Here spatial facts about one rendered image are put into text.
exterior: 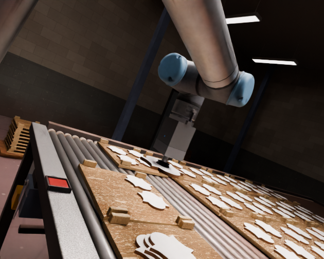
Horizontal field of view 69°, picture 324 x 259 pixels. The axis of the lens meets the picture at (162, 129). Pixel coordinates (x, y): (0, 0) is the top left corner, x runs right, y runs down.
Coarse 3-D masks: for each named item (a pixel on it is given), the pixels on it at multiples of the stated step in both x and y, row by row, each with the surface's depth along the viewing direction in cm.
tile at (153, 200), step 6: (138, 192) 94; (144, 192) 96; (150, 192) 99; (144, 198) 90; (150, 198) 93; (156, 198) 95; (162, 198) 98; (150, 204) 87; (156, 204) 89; (162, 204) 92; (162, 210) 88
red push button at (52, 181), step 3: (48, 177) 79; (51, 180) 77; (54, 180) 78; (57, 180) 79; (60, 180) 80; (63, 180) 81; (51, 183) 75; (54, 183) 76; (57, 183) 77; (60, 183) 78; (63, 183) 78; (66, 183) 79; (60, 186) 76; (63, 186) 77; (66, 186) 78
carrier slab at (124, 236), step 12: (108, 228) 62; (120, 228) 65; (132, 228) 67; (144, 228) 70; (156, 228) 73; (168, 228) 76; (180, 228) 80; (120, 240) 59; (132, 240) 61; (180, 240) 71; (192, 240) 75; (204, 240) 78; (120, 252) 55; (132, 252) 56; (204, 252) 70; (216, 252) 73
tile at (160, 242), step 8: (152, 240) 59; (160, 240) 61; (168, 240) 63; (176, 240) 64; (152, 248) 56; (160, 248) 57; (168, 248) 59; (176, 248) 60; (184, 248) 62; (160, 256) 56; (168, 256) 55; (176, 256) 57; (184, 256) 58; (192, 256) 60
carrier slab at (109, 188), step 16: (96, 176) 95; (112, 176) 103; (96, 192) 81; (112, 192) 86; (128, 192) 92; (96, 208) 73; (128, 208) 79; (144, 208) 84; (160, 224) 78; (176, 224) 82
